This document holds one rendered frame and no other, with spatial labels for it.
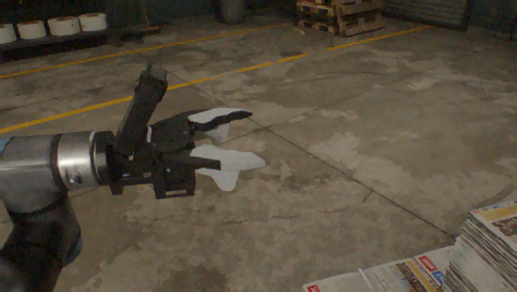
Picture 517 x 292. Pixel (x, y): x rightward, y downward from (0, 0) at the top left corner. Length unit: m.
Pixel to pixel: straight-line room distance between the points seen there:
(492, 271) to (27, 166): 0.69
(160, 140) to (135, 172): 0.06
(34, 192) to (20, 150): 0.06
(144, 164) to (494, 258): 0.56
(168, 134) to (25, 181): 0.18
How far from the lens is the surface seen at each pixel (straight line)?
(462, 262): 0.76
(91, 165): 0.50
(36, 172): 0.52
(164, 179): 0.50
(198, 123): 0.52
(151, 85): 0.44
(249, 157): 0.46
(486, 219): 0.71
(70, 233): 0.58
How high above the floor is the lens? 1.47
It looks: 29 degrees down
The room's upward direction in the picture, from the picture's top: straight up
